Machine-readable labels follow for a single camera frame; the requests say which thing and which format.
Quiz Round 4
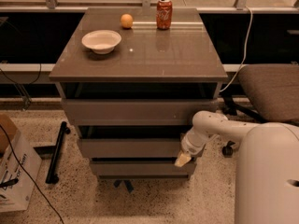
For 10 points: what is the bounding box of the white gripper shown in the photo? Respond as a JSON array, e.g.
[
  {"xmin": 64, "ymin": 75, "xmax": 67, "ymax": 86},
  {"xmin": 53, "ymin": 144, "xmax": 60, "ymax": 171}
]
[{"xmin": 175, "ymin": 127, "xmax": 209, "ymax": 167}]

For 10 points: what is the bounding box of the grey drawer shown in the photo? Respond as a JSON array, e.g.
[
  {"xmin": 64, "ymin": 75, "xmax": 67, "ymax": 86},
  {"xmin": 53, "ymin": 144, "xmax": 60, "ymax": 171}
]
[
  {"xmin": 78, "ymin": 138, "xmax": 180, "ymax": 158},
  {"xmin": 90, "ymin": 161, "xmax": 196, "ymax": 176},
  {"xmin": 62, "ymin": 99, "xmax": 218, "ymax": 126}
]

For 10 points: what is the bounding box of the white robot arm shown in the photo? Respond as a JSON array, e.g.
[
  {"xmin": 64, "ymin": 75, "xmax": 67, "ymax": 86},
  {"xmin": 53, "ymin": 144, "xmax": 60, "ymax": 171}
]
[{"xmin": 175, "ymin": 111, "xmax": 299, "ymax": 224}]

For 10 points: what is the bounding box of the grey drawer cabinet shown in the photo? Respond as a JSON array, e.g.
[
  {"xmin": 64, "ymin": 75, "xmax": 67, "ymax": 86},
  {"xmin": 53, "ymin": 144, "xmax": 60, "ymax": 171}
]
[{"xmin": 50, "ymin": 8, "xmax": 227, "ymax": 179}]

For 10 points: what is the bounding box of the blue tape mark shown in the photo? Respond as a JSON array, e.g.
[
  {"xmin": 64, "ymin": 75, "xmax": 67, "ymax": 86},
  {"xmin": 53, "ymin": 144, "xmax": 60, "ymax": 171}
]
[{"xmin": 114, "ymin": 180, "xmax": 134, "ymax": 193}]

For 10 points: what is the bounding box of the grey office chair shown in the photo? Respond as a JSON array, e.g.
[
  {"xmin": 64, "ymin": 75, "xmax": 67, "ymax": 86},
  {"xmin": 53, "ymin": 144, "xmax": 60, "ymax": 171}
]
[{"xmin": 221, "ymin": 63, "xmax": 299, "ymax": 157}]

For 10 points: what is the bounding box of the black metal bar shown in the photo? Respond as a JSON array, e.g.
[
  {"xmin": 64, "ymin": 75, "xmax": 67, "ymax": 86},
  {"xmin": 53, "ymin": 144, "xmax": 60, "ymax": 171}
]
[{"xmin": 46, "ymin": 121, "xmax": 70, "ymax": 184}]

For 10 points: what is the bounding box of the white bowl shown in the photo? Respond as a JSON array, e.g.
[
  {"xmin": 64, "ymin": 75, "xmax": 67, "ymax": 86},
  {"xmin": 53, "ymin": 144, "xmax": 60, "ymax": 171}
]
[{"xmin": 81, "ymin": 30, "xmax": 121, "ymax": 54}]

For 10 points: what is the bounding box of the red soda can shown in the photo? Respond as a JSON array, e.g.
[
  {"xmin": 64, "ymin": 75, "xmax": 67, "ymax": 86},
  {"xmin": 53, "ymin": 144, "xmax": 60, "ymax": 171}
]
[{"xmin": 156, "ymin": 0, "xmax": 172, "ymax": 30}]

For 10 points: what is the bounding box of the orange fruit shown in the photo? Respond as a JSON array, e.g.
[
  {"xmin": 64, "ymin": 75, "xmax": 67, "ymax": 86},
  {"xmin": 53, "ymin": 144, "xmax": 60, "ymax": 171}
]
[{"xmin": 121, "ymin": 14, "xmax": 134, "ymax": 29}]

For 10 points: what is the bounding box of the white cardboard box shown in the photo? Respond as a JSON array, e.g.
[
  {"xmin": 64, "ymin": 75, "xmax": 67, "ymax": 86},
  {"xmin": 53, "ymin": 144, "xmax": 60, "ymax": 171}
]
[{"xmin": 0, "ymin": 114, "xmax": 42, "ymax": 213}]

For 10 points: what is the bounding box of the white cable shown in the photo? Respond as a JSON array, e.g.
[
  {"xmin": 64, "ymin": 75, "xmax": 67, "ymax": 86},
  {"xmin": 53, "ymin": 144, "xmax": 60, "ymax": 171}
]
[{"xmin": 219, "ymin": 6, "xmax": 253, "ymax": 94}]

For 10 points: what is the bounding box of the black floor cable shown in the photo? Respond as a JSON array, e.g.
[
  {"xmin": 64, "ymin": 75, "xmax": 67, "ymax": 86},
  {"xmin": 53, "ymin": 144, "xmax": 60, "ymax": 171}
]
[{"xmin": 0, "ymin": 124, "xmax": 65, "ymax": 224}]

